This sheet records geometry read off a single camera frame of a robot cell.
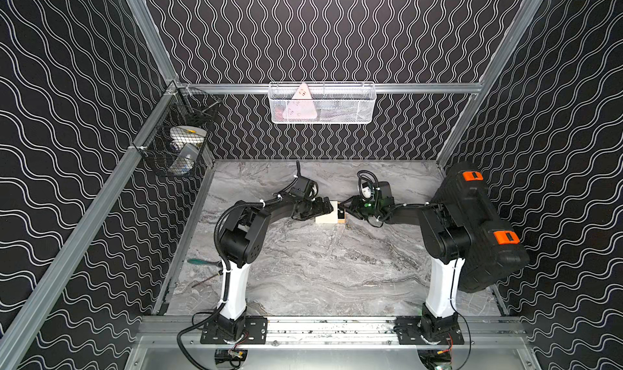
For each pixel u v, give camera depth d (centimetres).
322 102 130
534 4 72
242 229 58
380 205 83
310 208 86
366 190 96
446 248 54
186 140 82
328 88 92
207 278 85
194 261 89
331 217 96
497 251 64
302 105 90
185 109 98
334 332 76
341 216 98
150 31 77
